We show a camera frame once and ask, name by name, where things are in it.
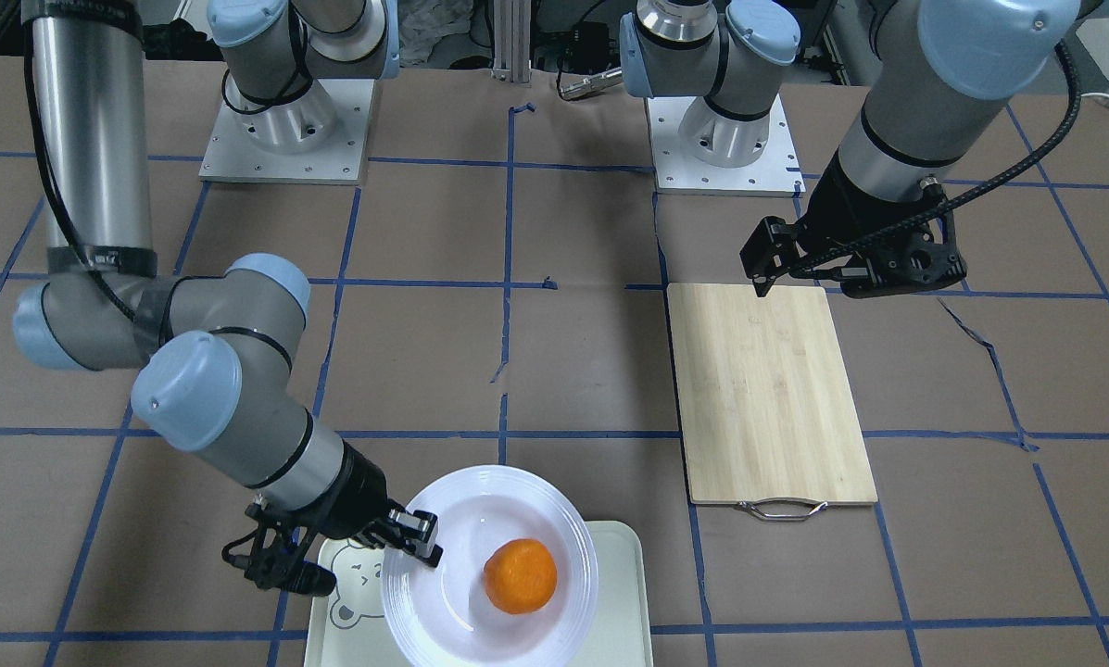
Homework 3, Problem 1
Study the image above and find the metal cutting board handle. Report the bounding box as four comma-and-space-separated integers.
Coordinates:
735, 501, 830, 522

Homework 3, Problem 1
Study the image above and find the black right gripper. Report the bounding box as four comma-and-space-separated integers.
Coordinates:
222, 445, 444, 597

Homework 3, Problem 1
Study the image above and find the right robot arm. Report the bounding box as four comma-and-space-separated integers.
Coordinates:
13, 1, 442, 597

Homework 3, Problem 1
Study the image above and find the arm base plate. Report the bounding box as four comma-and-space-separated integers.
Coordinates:
199, 77, 376, 185
647, 97, 805, 198

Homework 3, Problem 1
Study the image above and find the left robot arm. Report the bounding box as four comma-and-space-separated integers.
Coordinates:
619, 1, 1109, 299

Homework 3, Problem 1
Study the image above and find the aluminium frame post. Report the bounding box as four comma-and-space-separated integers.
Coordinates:
491, 0, 532, 87

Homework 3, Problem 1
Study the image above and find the white round plate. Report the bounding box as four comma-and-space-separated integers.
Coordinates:
380, 464, 600, 667

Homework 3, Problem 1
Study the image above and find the bamboo cutting board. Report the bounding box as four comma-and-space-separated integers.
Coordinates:
667, 283, 877, 506

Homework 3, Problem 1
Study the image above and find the cream bear tray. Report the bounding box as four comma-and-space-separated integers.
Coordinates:
303, 521, 654, 666

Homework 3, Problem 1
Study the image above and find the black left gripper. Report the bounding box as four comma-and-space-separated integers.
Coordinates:
739, 156, 966, 299

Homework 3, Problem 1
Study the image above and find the orange fruit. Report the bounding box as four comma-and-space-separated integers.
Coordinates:
482, 539, 559, 615

